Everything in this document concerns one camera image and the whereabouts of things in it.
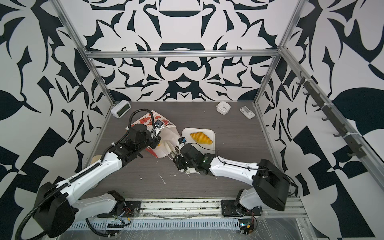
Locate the grey wall hook rack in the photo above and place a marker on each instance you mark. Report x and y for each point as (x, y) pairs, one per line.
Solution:
(333, 115)

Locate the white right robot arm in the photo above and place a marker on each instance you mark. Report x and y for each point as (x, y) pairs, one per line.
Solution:
(269, 185)

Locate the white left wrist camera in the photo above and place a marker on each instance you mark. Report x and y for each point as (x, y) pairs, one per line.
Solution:
(158, 124)

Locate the yellow fake croissant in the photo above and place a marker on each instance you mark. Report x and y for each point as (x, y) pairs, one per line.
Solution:
(201, 138)

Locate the white square analog clock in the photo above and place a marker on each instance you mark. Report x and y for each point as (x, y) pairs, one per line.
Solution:
(223, 108)

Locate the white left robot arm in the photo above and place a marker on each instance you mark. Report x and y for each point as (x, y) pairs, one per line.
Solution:
(59, 206)

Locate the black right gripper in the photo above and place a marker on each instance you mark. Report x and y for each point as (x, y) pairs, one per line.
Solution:
(179, 164)

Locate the white plastic tray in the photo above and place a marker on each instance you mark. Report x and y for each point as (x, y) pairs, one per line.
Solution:
(204, 149)

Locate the white digital alarm clock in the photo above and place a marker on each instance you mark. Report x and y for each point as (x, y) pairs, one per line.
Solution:
(121, 108)

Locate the red patterned paper bag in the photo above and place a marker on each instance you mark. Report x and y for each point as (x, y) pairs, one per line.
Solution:
(167, 133)

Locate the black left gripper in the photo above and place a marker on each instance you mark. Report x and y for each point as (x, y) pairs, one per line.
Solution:
(156, 140)

